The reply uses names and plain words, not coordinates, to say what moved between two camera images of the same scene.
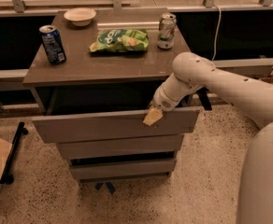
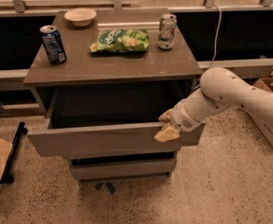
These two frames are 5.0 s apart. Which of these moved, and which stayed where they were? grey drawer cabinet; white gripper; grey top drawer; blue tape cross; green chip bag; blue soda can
Moved: grey top drawer; white gripper
Stayed: blue tape cross; green chip bag; grey drawer cabinet; blue soda can
